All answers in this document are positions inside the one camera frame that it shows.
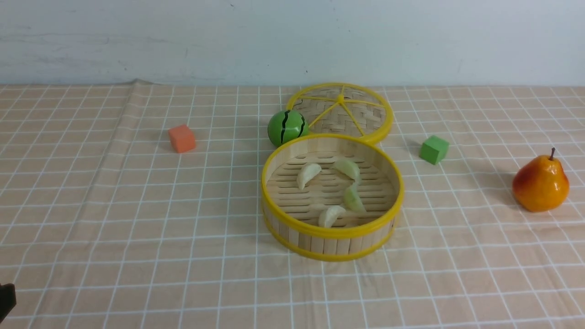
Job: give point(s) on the bamboo steamer lid yellow rim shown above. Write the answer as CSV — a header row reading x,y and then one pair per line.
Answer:
x,y
346,109

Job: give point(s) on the black gripper viewer left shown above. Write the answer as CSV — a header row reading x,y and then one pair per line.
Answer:
x,y
7,300

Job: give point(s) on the white dumpling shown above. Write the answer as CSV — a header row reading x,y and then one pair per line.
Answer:
x,y
329,216
307,173

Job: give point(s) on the checkered beige tablecloth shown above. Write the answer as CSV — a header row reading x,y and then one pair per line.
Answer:
x,y
105,226

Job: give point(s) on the green foam cube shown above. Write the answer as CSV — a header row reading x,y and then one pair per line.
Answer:
x,y
434,149

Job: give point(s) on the green toy watermelon ball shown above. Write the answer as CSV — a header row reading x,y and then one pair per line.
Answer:
x,y
285,126

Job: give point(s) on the bamboo steamer tray yellow rim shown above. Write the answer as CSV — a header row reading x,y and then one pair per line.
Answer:
x,y
291,215

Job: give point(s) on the orange yellow toy pear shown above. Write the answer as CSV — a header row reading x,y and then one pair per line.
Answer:
x,y
541,185

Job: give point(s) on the pale green dumpling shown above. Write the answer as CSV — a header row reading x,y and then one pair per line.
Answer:
x,y
352,200
348,168

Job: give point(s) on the orange foam cube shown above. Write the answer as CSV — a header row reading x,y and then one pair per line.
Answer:
x,y
182,138

